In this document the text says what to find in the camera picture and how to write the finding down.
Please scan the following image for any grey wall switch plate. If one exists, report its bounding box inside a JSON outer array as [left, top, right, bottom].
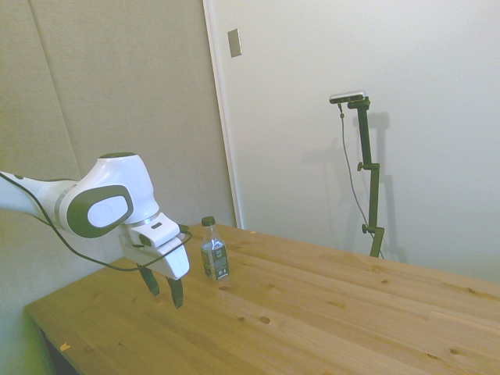
[[227, 27, 243, 59]]

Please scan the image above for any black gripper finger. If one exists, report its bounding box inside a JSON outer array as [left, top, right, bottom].
[[140, 266, 162, 298], [164, 274, 185, 309]]

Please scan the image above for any black camera stand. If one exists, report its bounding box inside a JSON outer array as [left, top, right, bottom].
[[346, 96, 385, 258]]

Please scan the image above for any white door frame trim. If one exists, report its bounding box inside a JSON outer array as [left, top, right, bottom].
[[202, 0, 245, 230]]

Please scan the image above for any silver exterior camera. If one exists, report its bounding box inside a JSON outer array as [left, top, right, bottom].
[[329, 89, 368, 105]]

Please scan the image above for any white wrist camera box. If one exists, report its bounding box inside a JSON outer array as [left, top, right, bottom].
[[128, 216, 182, 248]]

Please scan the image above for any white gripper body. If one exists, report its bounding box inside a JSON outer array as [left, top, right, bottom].
[[119, 232, 191, 280]]

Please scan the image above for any clear plastic bottle green label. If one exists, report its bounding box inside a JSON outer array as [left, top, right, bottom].
[[199, 216, 231, 282]]

